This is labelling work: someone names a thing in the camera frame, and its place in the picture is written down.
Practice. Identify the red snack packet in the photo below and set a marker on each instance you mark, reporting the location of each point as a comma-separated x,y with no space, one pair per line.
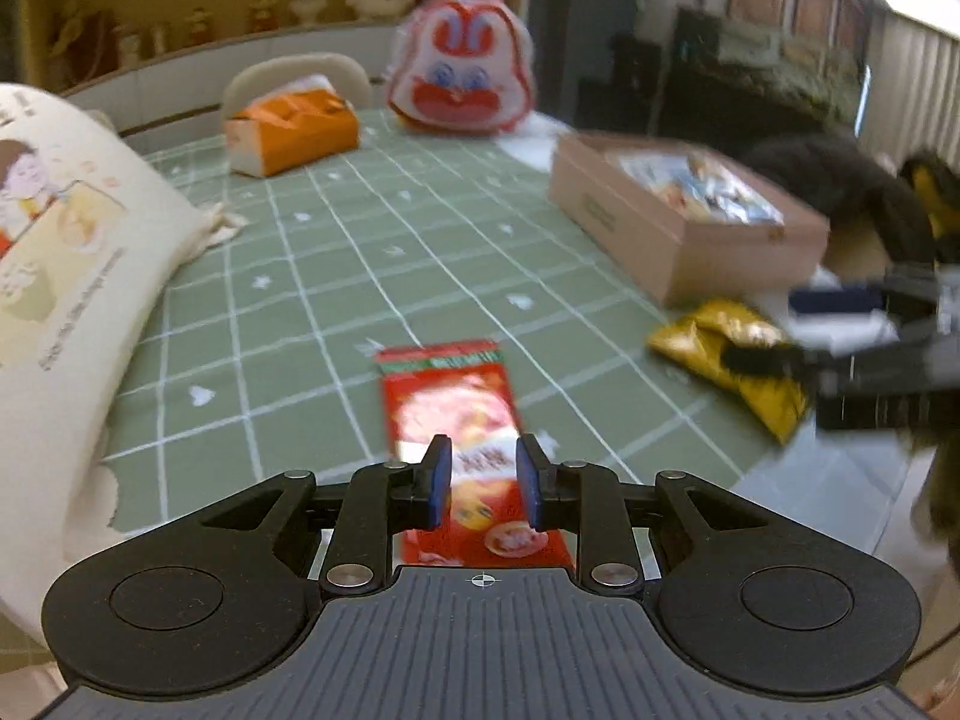
457,420

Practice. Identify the cream printed cloth bag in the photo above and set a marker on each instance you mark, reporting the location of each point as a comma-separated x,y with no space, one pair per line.
60,300

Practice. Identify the rabbit face snack bag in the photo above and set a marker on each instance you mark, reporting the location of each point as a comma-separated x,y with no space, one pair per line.
461,67

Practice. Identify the white pleated curtain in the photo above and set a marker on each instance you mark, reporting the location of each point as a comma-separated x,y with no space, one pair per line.
919,67

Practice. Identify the orange tissue pack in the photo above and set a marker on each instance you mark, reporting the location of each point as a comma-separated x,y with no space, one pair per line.
292,131

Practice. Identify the row of small figurines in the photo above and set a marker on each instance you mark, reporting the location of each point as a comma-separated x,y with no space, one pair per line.
307,4

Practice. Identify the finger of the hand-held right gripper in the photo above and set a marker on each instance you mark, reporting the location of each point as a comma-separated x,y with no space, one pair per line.
772,358
840,298

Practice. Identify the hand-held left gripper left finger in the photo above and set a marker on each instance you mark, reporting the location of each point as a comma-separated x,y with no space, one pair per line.
439,480

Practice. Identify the blue white snack packet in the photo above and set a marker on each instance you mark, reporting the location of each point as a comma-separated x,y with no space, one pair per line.
697,184

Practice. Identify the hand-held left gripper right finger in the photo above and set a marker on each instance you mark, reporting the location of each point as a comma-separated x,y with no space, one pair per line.
531,484

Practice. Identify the beige chair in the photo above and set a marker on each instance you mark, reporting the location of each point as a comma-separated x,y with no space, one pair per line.
855,249
300,73

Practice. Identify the black yellow jacket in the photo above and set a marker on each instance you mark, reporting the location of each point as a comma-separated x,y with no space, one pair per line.
847,187

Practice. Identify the golden snack packet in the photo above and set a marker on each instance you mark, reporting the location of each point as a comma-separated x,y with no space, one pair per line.
739,367

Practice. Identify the black cabinet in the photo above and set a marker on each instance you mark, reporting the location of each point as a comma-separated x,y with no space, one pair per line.
757,67

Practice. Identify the beige chair back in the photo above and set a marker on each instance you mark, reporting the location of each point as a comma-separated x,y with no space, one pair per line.
300,73

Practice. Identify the pink cardboard box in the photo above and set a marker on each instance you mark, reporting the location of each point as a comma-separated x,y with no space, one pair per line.
675,240

